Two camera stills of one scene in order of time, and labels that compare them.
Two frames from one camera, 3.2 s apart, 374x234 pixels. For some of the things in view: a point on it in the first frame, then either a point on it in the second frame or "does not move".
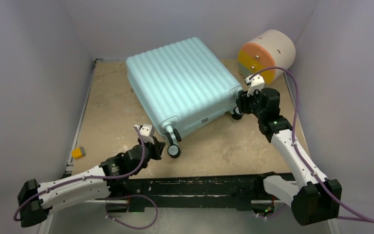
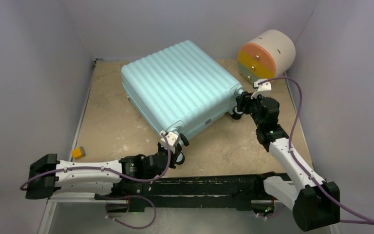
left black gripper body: (154, 152) -> (173, 158)
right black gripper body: (248, 104) does not move
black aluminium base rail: (195, 192) does not move
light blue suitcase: (181, 85) does not move
